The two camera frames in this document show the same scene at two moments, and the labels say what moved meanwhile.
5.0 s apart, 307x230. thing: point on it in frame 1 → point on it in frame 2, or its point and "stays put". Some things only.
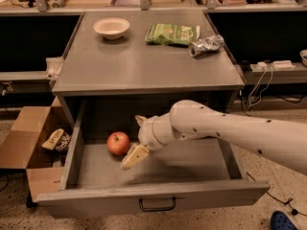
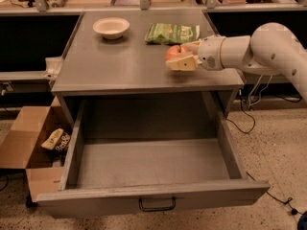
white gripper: (146, 134) → (209, 54)
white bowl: (111, 28) stays put
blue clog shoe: (280, 221) → (302, 221)
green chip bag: (173, 34) stays put
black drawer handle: (156, 209) stays put
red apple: (118, 143) → (177, 51)
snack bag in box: (58, 141) stays put
